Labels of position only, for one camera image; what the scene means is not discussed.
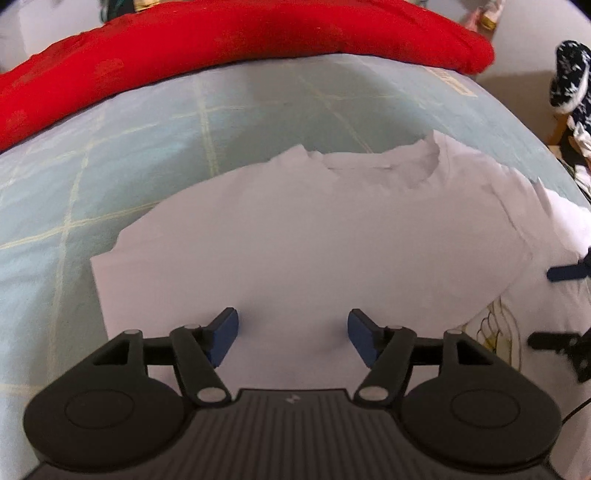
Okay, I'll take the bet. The red quilt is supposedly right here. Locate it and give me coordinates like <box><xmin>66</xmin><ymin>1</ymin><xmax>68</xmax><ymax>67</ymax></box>
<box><xmin>0</xmin><ymin>0</ymin><xmax>496</xmax><ymax>153</ymax></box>

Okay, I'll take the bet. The white printed sweatshirt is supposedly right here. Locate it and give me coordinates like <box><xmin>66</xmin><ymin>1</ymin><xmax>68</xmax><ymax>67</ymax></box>
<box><xmin>90</xmin><ymin>130</ymin><xmax>591</xmax><ymax>480</ymax></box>

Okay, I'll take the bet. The pink patterned curtain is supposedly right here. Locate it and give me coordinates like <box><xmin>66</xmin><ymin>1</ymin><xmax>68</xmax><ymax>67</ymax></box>
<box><xmin>464</xmin><ymin>0</ymin><xmax>506</xmax><ymax>31</ymax></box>

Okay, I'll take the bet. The black cable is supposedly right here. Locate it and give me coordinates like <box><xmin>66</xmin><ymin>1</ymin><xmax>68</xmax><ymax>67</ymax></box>
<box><xmin>561</xmin><ymin>401</ymin><xmax>591</xmax><ymax>425</ymax></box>

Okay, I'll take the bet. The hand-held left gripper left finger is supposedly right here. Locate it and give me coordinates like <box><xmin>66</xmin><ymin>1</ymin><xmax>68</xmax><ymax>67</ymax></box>
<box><xmin>93</xmin><ymin>307</ymin><xmax>240</xmax><ymax>408</ymax></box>

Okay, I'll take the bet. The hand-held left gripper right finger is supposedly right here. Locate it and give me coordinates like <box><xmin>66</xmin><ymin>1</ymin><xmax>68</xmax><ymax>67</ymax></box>
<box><xmin>347</xmin><ymin>308</ymin><xmax>496</xmax><ymax>408</ymax></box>

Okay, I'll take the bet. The navy star-print garment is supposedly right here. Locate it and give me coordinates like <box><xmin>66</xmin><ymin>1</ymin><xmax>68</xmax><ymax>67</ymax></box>
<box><xmin>549</xmin><ymin>41</ymin><xmax>591</xmax><ymax>116</ymax></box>

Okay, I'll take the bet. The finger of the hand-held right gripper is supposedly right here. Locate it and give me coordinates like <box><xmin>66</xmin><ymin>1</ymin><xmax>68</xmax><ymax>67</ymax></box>
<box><xmin>546</xmin><ymin>259</ymin><xmax>591</xmax><ymax>283</ymax></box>
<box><xmin>527</xmin><ymin>330</ymin><xmax>591</xmax><ymax>384</ymax></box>

